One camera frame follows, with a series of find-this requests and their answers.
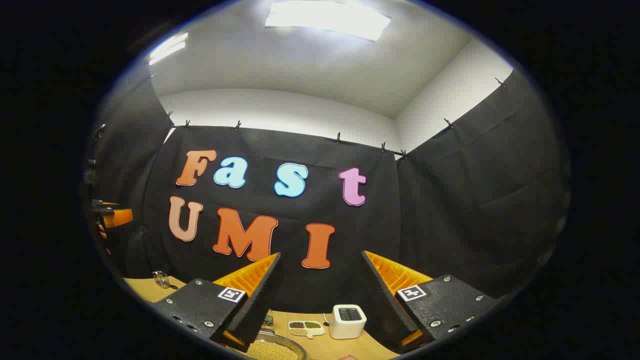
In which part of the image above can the white toaster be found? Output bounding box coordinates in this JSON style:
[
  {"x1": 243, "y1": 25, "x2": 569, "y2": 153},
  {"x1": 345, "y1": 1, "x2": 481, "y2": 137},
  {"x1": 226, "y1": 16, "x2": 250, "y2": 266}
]
[{"x1": 328, "y1": 304, "x2": 367, "y2": 340}]

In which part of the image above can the pile of soybeans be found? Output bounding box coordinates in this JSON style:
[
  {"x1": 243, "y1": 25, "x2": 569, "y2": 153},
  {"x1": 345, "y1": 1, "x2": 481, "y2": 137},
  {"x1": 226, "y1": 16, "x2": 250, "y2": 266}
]
[{"x1": 245, "y1": 341, "x2": 300, "y2": 360}]

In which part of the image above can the large ceiling light panel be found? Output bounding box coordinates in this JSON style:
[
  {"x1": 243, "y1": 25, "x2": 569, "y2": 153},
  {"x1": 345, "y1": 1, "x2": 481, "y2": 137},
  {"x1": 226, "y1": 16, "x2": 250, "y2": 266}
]
[{"x1": 265, "y1": 0, "x2": 392, "y2": 42}]

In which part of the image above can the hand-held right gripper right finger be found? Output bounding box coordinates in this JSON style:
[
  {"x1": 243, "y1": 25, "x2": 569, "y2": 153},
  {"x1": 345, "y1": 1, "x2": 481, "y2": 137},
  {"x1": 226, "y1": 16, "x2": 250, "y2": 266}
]
[{"x1": 361, "y1": 250, "x2": 501, "y2": 355}]

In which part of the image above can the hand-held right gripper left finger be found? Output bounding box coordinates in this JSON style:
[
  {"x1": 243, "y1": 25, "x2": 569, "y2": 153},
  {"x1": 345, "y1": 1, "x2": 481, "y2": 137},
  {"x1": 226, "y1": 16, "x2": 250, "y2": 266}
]
[{"x1": 152, "y1": 251, "x2": 283, "y2": 353}]

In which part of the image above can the small ceiling light panel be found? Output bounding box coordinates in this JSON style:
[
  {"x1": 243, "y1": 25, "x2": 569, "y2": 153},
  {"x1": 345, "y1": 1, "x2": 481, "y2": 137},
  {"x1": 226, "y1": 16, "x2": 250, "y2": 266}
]
[{"x1": 147, "y1": 32, "x2": 189, "y2": 66}]

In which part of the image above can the black backdrop cloth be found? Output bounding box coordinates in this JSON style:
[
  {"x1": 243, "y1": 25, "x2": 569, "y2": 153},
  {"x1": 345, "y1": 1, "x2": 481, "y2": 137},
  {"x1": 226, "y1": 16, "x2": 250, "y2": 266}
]
[{"x1": 85, "y1": 67, "x2": 571, "y2": 321}]

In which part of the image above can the row of black cloth clips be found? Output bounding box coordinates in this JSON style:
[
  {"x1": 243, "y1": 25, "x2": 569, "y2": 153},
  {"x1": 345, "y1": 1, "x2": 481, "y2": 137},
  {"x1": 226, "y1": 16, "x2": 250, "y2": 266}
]
[{"x1": 150, "y1": 75, "x2": 506, "y2": 161}]

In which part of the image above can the white divided seasoning dish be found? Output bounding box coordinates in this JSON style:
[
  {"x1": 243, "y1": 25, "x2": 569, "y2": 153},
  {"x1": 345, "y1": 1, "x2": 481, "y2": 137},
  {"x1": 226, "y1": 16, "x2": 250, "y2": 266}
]
[{"x1": 288, "y1": 320, "x2": 326, "y2": 339}]

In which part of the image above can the small wire basket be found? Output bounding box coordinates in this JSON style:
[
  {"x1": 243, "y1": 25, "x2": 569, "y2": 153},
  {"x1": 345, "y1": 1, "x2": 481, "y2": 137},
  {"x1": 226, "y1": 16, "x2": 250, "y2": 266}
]
[{"x1": 151, "y1": 270, "x2": 179, "y2": 291}]

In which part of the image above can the steel pot with black handle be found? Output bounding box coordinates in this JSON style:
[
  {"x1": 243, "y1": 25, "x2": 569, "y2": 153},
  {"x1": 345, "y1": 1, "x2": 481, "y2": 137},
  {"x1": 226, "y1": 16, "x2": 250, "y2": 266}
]
[{"x1": 235, "y1": 330, "x2": 307, "y2": 360}]

